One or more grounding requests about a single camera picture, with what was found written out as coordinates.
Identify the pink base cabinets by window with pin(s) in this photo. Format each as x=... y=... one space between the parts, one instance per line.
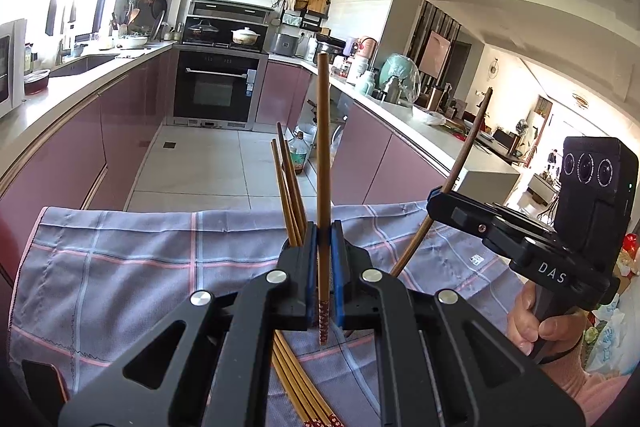
x=75 y=142

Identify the grey plaid cloth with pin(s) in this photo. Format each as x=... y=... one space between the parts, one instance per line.
x=150 y=267

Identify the person's right forearm pink sleeve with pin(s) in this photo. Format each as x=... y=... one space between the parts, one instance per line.
x=590 y=397

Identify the steel stock pot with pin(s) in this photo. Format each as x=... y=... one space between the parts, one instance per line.
x=336 y=46

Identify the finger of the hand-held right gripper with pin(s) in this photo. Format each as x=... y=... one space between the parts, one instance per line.
x=452 y=209

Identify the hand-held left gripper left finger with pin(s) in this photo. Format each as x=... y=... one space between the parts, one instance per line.
x=312 y=277

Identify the bundle of wooden chopsticks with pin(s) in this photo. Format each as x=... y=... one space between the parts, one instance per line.
x=295 y=382

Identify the white toaster oven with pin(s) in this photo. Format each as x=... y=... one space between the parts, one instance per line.
x=10 y=67

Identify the dark red bowl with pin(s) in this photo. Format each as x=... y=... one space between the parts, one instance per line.
x=36 y=83

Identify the black pot with lid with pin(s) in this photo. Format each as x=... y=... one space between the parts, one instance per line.
x=202 y=32

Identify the white casserole pot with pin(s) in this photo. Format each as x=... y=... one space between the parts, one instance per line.
x=245 y=37

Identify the black built-in oven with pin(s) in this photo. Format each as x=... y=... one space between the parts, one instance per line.
x=215 y=89

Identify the pink kettle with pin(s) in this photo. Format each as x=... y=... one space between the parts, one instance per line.
x=368 y=48

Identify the black wall shelf rack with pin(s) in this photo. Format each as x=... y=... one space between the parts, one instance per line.
x=300 y=14

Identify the person's right hand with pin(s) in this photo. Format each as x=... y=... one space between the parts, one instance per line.
x=520 y=322

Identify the kitchen sink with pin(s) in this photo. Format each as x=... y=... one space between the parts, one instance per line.
x=85 y=64

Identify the white bowl of greens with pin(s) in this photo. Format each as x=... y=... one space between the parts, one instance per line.
x=134 y=41

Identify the silver rice cooker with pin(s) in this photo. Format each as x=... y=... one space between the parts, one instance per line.
x=284 y=44

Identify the hanging black pan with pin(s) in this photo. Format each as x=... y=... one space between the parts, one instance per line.
x=158 y=7

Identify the printed plastic bag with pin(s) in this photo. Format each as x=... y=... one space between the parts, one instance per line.
x=610 y=342

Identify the white plastic bag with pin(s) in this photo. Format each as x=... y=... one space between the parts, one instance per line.
x=434 y=118

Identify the green fan in plastic bag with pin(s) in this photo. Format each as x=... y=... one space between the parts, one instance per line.
x=402 y=74

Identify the cooking oil bottle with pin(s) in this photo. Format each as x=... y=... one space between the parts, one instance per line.
x=296 y=154

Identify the red-tipped brown chopstick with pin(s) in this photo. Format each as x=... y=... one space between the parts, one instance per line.
x=282 y=197
x=484 y=104
x=323 y=157
x=292 y=184

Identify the wall clock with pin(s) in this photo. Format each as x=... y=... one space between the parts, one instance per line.
x=493 y=68

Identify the framed wall picture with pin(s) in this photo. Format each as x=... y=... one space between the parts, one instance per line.
x=433 y=53

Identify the pink base cabinets with open bay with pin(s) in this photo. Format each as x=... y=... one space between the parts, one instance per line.
x=380 y=157

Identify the black range hood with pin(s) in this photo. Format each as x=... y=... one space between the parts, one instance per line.
x=230 y=10

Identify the purple jug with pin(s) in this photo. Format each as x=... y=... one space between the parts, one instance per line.
x=352 y=47

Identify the steel thermos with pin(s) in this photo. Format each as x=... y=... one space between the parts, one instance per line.
x=394 y=91

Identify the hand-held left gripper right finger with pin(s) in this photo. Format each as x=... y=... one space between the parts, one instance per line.
x=336 y=287

